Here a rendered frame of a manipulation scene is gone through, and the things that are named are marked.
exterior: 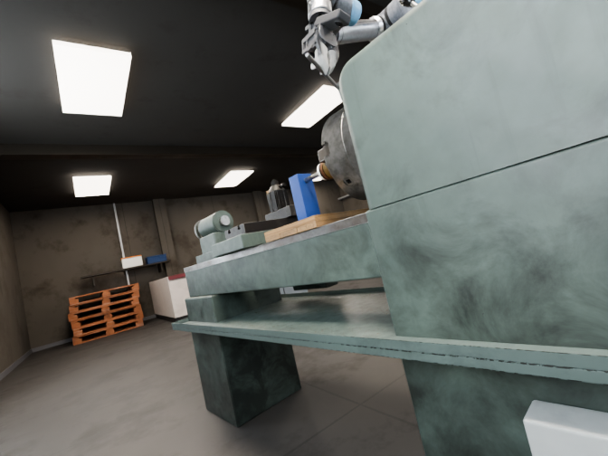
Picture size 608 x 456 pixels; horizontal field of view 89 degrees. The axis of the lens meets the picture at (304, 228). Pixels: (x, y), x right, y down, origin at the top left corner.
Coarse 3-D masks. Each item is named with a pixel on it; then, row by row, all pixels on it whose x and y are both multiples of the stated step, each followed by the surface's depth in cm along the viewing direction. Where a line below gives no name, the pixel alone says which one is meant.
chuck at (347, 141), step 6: (342, 120) 92; (342, 126) 92; (342, 132) 91; (348, 132) 89; (348, 138) 89; (348, 144) 90; (348, 150) 90; (354, 150) 89; (348, 156) 91; (354, 156) 89; (354, 162) 90
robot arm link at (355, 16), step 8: (336, 0) 97; (344, 0) 98; (352, 0) 100; (336, 8) 99; (344, 8) 100; (352, 8) 100; (360, 8) 102; (352, 16) 102; (352, 24) 105; (336, 32) 108
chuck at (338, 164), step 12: (336, 120) 95; (324, 132) 98; (336, 132) 93; (324, 144) 97; (336, 144) 93; (336, 156) 94; (336, 168) 96; (348, 168) 93; (336, 180) 98; (360, 180) 94; (348, 192) 100; (360, 192) 99
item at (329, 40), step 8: (320, 8) 92; (312, 16) 93; (312, 24) 96; (320, 24) 90; (312, 32) 92; (320, 32) 89; (328, 32) 92; (304, 40) 94; (312, 40) 92; (328, 40) 91; (336, 40) 93; (304, 48) 95; (312, 48) 92; (328, 48) 92; (312, 56) 95
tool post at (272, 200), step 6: (276, 192) 152; (282, 192) 153; (270, 198) 154; (276, 198) 151; (282, 198) 153; (288, 198) 154; (270, 204) 154; (276, 204) 150; (282, 204) 151; (288, 204) 153; (270, 210) 155; (276, 210) 151
